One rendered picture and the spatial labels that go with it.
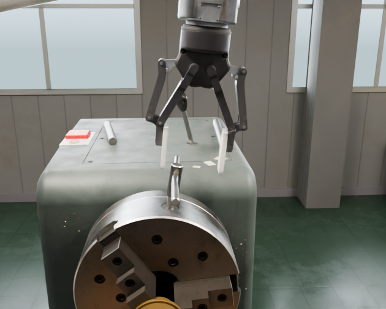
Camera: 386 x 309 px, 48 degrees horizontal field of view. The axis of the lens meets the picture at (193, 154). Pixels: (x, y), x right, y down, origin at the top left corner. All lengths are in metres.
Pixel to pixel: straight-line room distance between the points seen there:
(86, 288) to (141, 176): 0.26
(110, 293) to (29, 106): 3.18
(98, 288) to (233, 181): 0.35
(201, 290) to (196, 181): 0.24
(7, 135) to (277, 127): 2.36
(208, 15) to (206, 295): 0.47
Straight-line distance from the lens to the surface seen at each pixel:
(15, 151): 4.07
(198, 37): 0.63
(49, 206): 0.96
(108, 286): 0.84
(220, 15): 0.63
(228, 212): 0.95
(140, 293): 0.75
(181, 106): 1.03
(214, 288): 0.81
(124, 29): 3.67
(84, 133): 1.23
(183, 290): 0.81
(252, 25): 3.73
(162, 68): 0.66
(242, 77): 0.67
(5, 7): 0.69
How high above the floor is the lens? 1.57
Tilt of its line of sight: 17 degrees down
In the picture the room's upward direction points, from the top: straight up
